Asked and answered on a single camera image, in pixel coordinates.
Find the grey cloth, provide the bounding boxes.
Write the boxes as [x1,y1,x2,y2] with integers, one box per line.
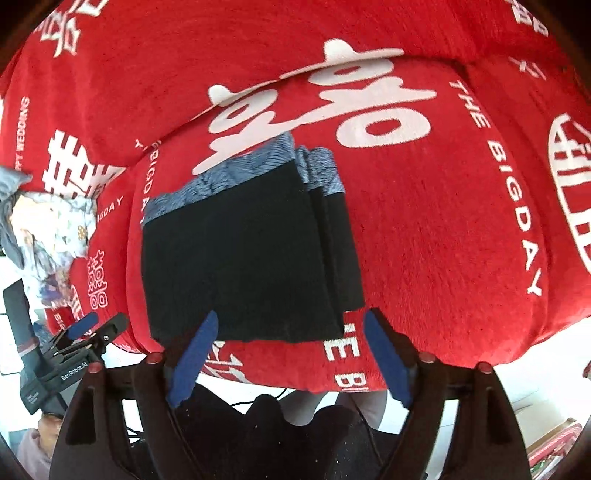
[0,165,34,271]

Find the white floral sheet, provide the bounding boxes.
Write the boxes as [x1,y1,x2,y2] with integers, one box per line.
[11,191,100,308]

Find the red printed blanket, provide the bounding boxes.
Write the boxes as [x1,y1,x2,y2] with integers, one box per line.
[0,0,591,393]

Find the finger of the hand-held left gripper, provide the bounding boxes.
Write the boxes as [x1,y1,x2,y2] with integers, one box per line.
[50,312,100,349]
[55,313,130,358]

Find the red patterned box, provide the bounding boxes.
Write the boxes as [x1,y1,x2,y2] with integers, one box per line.
[525,418,583,474]

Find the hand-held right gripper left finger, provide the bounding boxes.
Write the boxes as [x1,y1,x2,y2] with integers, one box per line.
[48,310,219,480]

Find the person's dark clothed legs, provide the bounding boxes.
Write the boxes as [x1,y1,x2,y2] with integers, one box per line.
[124,382,391,480]

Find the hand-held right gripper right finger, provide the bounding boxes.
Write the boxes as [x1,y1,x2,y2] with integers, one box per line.
[364,308,534,480]

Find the black pants with grey lining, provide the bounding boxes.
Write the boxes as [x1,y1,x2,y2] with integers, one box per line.
[140,131,366,344]

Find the person's left forearm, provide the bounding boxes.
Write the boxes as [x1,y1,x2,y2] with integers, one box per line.
[17,412,66,477]

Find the black cable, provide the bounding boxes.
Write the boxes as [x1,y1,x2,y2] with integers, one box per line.
[228,389,291,412]

